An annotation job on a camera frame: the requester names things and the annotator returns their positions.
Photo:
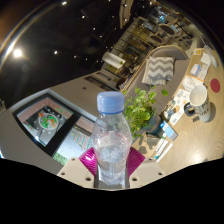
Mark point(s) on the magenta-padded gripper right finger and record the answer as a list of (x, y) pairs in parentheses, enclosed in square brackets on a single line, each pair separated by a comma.
[(146, 170)]

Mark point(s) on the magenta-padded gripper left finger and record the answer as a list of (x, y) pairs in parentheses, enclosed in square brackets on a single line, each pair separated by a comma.
[(75, 170)]

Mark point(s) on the clear blue-capped water bottle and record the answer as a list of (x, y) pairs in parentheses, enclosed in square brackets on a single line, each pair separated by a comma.
[(111, 140)]

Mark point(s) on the small blue white carton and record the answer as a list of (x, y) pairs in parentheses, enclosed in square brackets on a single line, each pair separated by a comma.
[(168, 130)]

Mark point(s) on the window with colourful posters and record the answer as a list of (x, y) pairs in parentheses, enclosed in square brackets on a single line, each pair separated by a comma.
[(46, 121)]

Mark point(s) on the green potted plant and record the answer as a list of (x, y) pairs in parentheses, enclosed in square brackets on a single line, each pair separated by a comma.
[(140, 110)]

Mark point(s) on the printed paper menu sheet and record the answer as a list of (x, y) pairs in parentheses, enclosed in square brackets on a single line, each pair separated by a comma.
[(178, 106)]

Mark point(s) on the white mug with dark lettering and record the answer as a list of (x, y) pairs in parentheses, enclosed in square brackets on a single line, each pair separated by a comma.
[(200, 100)]

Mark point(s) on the person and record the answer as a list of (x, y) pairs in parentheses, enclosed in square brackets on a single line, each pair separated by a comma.
[(122, 81)]

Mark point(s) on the white and orange box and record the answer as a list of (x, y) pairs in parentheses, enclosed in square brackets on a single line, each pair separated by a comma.
[(192, 82)]

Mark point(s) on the grey white chevron cushion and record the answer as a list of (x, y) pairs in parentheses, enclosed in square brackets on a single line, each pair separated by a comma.
[(159, 70)]

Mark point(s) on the grey curved sofa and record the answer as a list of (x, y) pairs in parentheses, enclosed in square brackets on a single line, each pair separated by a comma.
[(180, 66)]

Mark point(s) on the flat round red coaster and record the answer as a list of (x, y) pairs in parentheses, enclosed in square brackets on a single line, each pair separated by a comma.
[(215, 85)]

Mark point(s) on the white round column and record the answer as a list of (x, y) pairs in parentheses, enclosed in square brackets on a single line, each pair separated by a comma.
[(113, 60)]

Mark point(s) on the white paper napkin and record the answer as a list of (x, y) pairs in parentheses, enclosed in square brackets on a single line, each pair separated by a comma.
[(205, 58)]

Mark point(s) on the clear plastic cup with straw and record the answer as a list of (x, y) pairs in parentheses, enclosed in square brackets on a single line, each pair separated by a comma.
[(213, 60)]

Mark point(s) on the yellow square table sticker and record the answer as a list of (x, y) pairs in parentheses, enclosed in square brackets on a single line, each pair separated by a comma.
[(197, 51)]

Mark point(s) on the group of ceiling lights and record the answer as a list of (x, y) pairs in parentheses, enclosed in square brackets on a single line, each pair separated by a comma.
[(17, 52)]

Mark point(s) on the group of dining chairs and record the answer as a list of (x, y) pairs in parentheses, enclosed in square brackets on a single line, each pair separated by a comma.
[(166, 28)]

